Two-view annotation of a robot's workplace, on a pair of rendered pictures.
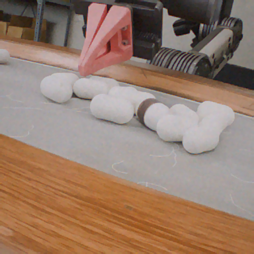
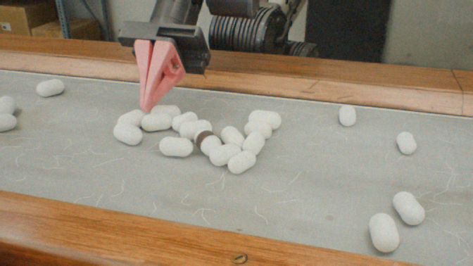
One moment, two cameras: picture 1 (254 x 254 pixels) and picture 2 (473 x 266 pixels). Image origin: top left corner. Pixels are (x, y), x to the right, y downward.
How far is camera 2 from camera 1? 0.23 m
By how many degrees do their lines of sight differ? 11
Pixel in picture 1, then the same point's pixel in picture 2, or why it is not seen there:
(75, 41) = not seen: outside the picture
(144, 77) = (203, 77)
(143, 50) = (194, 68)
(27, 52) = (77, 67)
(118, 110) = (180, 150)
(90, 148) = (166, 189)
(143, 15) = (186, 40)
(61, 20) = not seen: outside the picture
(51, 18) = not seen: outside the picture
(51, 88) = (125, 137)
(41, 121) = (127, 172)
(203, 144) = (241, 168)
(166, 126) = (215, 157)
